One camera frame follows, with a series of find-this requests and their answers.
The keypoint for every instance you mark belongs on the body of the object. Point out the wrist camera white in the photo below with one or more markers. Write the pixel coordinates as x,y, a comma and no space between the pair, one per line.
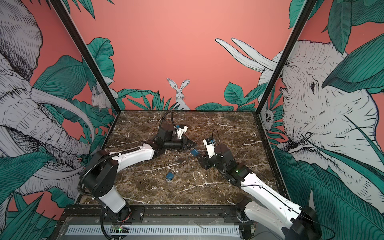
180,130
210,146

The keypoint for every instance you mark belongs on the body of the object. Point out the small green circuit board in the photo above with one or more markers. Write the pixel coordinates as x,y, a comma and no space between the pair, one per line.
119,230

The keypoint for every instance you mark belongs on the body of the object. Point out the right black corner post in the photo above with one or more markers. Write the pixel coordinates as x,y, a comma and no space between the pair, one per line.
299,25

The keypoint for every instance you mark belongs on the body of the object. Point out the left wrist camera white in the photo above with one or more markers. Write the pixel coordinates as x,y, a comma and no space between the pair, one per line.
180,130

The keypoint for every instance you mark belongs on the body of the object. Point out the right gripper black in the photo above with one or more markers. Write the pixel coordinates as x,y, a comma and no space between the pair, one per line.
206,160

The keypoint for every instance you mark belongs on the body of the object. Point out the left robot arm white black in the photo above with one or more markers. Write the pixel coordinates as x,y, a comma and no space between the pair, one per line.
98,178

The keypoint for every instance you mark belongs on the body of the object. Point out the black corner post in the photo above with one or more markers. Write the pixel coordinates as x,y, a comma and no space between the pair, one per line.
299,25
71,28

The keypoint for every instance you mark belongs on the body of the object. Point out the white slotted cable duct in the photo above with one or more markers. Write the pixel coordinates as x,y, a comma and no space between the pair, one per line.
228,231

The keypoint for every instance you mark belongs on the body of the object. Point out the left black corner post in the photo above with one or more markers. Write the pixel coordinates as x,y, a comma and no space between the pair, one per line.
71,28

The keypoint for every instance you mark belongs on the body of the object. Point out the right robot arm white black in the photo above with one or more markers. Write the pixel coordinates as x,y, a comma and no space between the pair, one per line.
284,218

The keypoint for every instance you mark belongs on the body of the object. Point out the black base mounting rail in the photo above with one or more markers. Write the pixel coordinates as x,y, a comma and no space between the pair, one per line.
230,213

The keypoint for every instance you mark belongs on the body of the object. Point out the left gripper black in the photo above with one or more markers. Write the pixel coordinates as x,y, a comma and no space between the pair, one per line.
185,144

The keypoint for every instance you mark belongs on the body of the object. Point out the blue padlock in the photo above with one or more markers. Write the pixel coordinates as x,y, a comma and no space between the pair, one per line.
171,175
194,152

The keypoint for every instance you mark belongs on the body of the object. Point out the dark grey padlock centre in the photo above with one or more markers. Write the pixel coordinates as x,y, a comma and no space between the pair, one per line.
181,161

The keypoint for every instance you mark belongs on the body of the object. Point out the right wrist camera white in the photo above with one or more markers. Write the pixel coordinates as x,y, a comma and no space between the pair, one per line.
210,146

